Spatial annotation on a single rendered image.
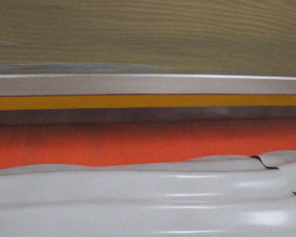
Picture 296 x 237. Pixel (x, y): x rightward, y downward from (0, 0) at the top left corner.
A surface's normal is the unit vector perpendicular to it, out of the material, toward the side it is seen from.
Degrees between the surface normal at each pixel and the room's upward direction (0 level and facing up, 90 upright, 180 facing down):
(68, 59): 56
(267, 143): 32
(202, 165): 26
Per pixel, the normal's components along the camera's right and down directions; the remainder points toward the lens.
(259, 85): 0.23, 0.36
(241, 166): 0.09, -0.89
